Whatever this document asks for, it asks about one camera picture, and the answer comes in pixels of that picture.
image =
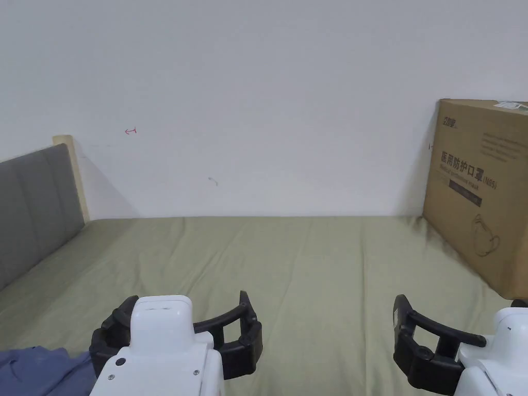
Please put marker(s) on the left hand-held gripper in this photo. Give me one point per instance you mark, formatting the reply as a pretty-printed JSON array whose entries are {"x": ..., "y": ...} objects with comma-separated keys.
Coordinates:
[{"x": 165, "y": 350}]

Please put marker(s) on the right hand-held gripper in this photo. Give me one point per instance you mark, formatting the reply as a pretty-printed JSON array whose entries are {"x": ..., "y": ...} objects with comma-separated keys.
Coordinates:
[{"x": 495, "y": 354}]

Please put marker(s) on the dark blue shirt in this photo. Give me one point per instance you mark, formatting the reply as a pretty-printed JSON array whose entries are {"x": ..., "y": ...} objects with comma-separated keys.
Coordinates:
[{"x": 37, "y": 371}]

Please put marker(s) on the brown cardboard carton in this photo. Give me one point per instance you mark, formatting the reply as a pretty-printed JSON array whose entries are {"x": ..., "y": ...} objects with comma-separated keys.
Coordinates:
[{"x": 482, "y": 173}]

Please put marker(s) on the bed with pale green sheet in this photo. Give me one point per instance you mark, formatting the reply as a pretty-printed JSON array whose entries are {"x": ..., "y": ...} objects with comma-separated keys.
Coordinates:
[{"x": 313, "y": 264}]

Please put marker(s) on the grey padded headboard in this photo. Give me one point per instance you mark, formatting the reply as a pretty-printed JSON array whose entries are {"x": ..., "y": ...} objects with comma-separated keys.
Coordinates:
[{"x": 37, "y": 206}]

